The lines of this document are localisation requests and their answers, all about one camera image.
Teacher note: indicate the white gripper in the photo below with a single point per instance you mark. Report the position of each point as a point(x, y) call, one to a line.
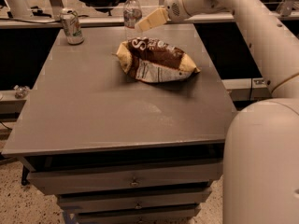
point(173, 4)

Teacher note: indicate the clear plastic water bottle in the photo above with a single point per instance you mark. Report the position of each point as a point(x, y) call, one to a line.
point(132, 14)

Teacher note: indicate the yellow brown chip bag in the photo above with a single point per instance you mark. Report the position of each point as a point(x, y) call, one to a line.
point(151, 60)

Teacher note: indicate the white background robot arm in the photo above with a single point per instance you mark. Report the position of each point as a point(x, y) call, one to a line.
point(19, 9)

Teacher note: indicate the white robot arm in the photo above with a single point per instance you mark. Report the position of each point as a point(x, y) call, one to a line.
point(261, 154)

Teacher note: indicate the green white soda can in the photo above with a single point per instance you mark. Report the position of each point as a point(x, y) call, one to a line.
point(71, 25)

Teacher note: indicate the grey drawer cabinet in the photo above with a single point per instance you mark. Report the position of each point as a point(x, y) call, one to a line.
point(84, 112)

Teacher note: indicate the crumpled foil wrapper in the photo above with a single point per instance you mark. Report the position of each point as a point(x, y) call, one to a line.
point(21, 91)

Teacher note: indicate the top grey drawer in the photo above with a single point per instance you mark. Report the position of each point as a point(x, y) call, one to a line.
point(126, 177)

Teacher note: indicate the grey drawer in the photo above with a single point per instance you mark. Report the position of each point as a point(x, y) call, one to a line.
point(134, 200)
point(126, 177)
point(130, 216)

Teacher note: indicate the middle grey drawer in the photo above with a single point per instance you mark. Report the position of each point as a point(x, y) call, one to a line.
point(134, 200)

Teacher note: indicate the bottom grey drawer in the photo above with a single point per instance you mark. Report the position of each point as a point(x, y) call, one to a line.
point(130, 216)

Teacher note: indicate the grey metal rail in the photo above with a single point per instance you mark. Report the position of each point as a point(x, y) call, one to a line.
point(43, 22)

